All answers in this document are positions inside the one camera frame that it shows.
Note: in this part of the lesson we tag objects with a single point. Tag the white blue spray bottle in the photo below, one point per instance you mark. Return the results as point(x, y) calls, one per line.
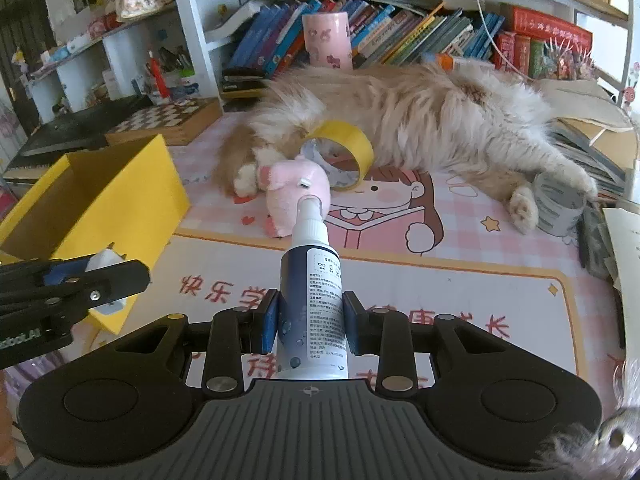
point(312, 305)

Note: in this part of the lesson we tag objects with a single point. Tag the beige cloth bag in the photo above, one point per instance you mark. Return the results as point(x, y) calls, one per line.
point(585, 102)

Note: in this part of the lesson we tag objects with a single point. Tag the grey fluffy fur trim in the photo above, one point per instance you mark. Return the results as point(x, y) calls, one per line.
point(580, 455)

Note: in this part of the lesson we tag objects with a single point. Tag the yellow tape roll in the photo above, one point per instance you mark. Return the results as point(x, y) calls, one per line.
point(345, 135)

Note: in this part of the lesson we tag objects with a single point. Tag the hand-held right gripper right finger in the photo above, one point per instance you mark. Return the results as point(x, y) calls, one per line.
point(355, 322)

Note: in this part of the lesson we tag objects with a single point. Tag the white paper sheet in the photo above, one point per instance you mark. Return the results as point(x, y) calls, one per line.
point(625, 255)

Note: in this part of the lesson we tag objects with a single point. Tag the wooden chessboard box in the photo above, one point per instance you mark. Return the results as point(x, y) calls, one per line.
point(170, 122)

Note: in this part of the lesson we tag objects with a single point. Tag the pink plush toy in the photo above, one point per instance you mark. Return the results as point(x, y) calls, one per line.
point(290, 185)

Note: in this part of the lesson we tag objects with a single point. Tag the blue white toy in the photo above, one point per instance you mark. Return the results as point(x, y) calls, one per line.
point(106, 258)

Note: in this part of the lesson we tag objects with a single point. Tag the pink printed desk mat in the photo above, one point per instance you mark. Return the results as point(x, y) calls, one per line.
point(475, 285)

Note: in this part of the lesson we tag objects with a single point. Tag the thick red books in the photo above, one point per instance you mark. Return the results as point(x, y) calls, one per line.
point(540, 30)

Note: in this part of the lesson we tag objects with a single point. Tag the yellow cardboard box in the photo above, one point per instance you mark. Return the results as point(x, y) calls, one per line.
point(110, 195)

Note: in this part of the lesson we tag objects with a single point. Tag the dark wooden door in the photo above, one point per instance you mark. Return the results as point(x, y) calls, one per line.
point(22, 15)

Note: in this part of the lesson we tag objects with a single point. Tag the row of colourful books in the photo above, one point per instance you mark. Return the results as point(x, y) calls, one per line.
point(395, 30)

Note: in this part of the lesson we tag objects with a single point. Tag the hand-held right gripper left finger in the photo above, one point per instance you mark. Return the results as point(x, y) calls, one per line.
point(267, 322)

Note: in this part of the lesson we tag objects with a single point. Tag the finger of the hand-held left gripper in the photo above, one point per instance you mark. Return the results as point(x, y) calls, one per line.
point(65, 271)
point(115, 280)

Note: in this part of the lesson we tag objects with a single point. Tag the white pen holder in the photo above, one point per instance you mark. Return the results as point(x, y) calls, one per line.
point(150, 85)

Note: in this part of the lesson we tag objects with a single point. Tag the fluffy cream cat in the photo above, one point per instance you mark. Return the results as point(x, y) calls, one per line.
point(425, 120)

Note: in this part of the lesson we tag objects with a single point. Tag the white jar green lid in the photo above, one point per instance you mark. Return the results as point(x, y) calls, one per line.
point(185, 87)

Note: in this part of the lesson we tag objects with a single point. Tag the white desk bookshelf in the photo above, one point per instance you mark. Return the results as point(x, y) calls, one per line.
point(192, 25)

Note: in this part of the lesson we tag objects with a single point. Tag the grey tape roll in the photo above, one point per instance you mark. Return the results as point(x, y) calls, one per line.
point(555, 210)

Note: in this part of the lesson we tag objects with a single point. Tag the pink printed cup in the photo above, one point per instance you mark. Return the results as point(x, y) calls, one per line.
point(327, 40)

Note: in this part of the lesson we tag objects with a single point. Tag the black keyboard piano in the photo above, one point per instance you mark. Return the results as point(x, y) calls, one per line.
point(75, 127)

